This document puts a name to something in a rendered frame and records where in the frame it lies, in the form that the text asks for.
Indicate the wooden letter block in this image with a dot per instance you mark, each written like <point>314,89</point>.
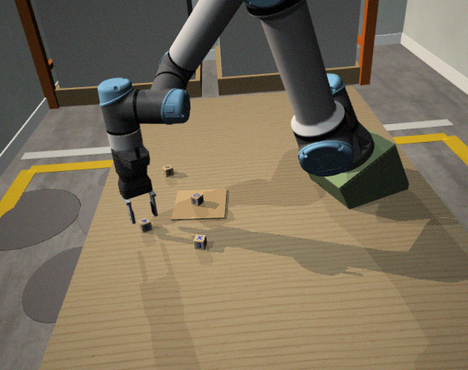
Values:
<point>168,170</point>
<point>197,199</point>
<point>145,224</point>
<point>200,242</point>

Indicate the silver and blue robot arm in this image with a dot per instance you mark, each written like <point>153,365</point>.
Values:
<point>327,143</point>

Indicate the tan flat mat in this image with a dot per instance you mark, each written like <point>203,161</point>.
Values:
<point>213,206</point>

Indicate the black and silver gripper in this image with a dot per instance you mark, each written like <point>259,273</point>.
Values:
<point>134,181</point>

